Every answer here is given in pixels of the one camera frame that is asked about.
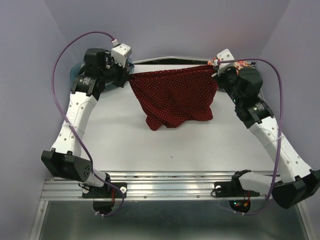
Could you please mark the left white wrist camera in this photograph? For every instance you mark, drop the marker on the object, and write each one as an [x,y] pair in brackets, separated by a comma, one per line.
[120,54]

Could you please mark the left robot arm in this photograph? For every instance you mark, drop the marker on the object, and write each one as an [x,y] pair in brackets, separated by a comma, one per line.
[64,158]

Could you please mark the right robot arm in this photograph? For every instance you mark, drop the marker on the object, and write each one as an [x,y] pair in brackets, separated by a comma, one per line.
[293,180]

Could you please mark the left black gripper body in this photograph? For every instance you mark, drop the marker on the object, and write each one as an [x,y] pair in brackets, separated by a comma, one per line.
[113,72]

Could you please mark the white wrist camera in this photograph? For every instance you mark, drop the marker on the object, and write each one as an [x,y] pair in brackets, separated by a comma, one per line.
[120,54]
[223,61]

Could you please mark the teal plastic basket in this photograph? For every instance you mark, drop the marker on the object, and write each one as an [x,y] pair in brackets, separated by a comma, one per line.
[76,68]

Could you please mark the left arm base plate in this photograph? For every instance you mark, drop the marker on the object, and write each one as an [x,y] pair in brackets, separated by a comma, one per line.
[93,192]

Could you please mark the red polka dot skirt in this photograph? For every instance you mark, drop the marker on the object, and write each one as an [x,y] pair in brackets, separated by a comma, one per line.
[171,97]

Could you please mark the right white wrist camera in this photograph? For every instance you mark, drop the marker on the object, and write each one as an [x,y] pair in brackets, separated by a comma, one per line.
[223,61]

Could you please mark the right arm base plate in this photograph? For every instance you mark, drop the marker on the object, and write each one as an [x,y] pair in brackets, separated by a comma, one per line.
[230,189]

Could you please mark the grey tray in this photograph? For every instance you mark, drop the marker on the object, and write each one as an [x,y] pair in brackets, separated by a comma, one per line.
[258,82]

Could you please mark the orange floral folded skirt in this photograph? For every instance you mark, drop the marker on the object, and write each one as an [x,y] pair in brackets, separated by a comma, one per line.
[238,64]

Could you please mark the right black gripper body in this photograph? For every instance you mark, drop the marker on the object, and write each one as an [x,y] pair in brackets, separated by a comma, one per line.
[227,79]

